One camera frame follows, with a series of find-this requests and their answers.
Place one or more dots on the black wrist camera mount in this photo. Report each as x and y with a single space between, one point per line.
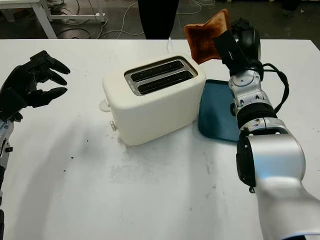
10 102
230 50

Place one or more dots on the small black object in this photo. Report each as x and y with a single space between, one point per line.
291 6

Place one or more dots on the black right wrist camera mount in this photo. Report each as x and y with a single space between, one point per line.
230 50

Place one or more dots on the blue plastic tray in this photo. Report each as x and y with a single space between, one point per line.
215 112

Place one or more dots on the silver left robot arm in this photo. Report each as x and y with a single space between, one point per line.
3 145

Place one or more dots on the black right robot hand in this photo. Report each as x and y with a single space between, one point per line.
251 42

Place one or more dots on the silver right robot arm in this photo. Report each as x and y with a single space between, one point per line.
275 155

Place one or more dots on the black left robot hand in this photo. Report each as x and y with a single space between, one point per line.
17 80

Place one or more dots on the browned toast slice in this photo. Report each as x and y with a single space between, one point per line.
205 37

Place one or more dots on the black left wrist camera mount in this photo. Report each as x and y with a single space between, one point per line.
10 102

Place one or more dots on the person beige jacket black trousers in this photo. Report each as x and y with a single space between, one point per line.
160 20

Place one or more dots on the white desk frame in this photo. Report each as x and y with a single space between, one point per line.
42 22

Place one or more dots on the white two-slot toaster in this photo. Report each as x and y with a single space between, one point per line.
155 115

